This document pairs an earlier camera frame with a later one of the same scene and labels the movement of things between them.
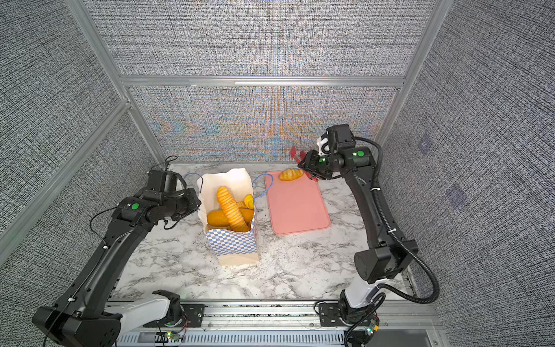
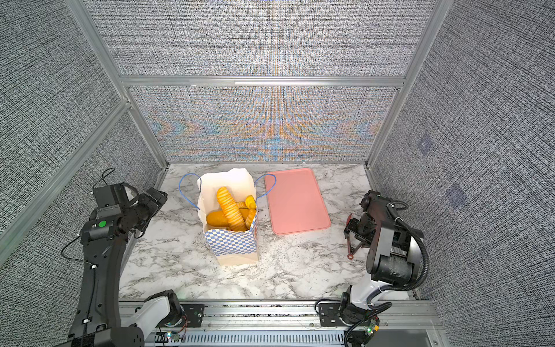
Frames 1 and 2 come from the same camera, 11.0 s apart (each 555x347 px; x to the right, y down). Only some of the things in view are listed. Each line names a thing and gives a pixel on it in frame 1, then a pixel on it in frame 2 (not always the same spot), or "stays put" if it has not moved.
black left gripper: [195, 202] -> [154, 205]
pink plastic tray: [296, 205] stays put
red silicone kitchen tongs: [293, 152] -> [352, 251]
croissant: [290, 174] -> [250, 217]
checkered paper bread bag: [233, 248] stays put
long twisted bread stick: [237, 223] stays put
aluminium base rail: [289, 324] stays put
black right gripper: [311, 158] -> [353, 227]
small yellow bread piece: [248, 200] stays put
